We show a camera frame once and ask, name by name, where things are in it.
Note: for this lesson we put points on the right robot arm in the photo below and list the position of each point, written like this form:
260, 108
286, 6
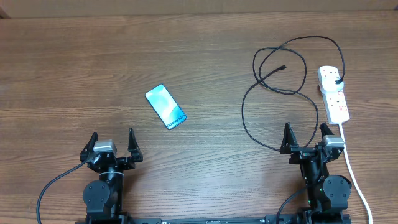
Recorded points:
327, 194

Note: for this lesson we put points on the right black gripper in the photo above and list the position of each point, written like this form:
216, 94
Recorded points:
288, 146

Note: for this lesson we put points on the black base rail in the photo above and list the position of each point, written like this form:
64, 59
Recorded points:
268, 219

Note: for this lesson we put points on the blue screen Galaxy smartphone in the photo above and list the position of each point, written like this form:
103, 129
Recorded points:
165, 106

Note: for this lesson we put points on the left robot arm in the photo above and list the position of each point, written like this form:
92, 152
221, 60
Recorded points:
104, 197

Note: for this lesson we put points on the white charger adapter plug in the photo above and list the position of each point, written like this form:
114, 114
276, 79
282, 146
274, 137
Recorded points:
330, 85

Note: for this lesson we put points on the white power strip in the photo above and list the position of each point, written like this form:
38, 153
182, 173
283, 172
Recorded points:
335, 103

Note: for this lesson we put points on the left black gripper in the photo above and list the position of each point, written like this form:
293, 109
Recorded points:
129, 163

